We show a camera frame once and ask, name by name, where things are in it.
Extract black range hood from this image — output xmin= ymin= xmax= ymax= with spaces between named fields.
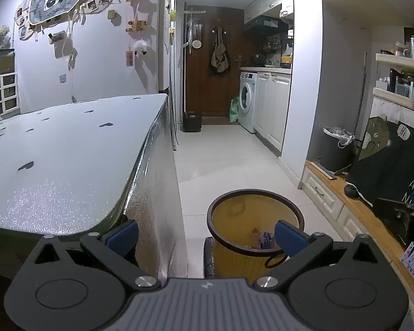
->
xmin=243 ymin=15 xmax=294 ymax=35

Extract white plush wall ornament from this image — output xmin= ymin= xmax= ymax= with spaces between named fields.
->
xmin=131 ymin=40 xmax=149 ymax=56

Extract white drawer cabinet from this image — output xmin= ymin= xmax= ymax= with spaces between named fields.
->
xmin=0 ymin=72 xmax=19 ymax=119

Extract white refrigerator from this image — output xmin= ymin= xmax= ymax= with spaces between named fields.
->
xmin=157 ymin=0 xmax=176 ymax=94

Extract brown wooden door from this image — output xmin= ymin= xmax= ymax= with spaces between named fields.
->
xmin=184 ymin=5 xmax=244 ymax=118

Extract wooden bench with white drawers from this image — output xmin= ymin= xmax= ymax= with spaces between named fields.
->
xmin=301 ymin=160 xmax=414 ymax=318

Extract olive hanging bag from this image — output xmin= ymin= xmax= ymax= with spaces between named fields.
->
xmin=209 ymin=26 xmax=230 ymax=76

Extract white washing machine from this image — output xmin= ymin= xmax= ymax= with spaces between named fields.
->
xmin=239 ymin=72 xmax=258 ymax=133

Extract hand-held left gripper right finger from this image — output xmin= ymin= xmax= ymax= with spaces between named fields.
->
xmin=253 ymin=220 xmax=389 ymax=292

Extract white kitchen base cabinets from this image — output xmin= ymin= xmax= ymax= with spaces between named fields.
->
xmin=253 ymin=71 xmax=292 ymax=156

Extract glass tank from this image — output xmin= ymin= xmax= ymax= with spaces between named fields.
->
xmin=0 ymin=49 xmax=15 ymax=76

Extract grey flat board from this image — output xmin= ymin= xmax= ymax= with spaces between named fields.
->
xmin=305 ymin=160 xmax=337 ymax=180

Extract small black floor bin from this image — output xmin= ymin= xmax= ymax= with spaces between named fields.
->
xmin=182 ymin=111 xmax=203 ymax=132

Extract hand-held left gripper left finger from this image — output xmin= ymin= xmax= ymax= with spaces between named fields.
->
xmin=28 ymin=219 xmax=161 ymax=292

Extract green plastic bag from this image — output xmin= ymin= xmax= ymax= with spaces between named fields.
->
xmin=229 ymin=97 xmax=241 ymax=123

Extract grey bin with white bag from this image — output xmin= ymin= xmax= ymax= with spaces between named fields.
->
xmin=322 ymin=126 xmax=356 ymax=173

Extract yellow bin with dark rim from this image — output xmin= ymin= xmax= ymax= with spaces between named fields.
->
xmin=203 ymin=189 xmax=306 ymax=280

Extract white wall shelf with items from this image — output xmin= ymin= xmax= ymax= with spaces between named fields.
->
xmin=373 ymin=24 xmax=414 ymax=111

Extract black printed cloth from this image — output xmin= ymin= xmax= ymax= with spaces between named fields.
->
xmin=347 ymin=115 xmax=414 ymax=207

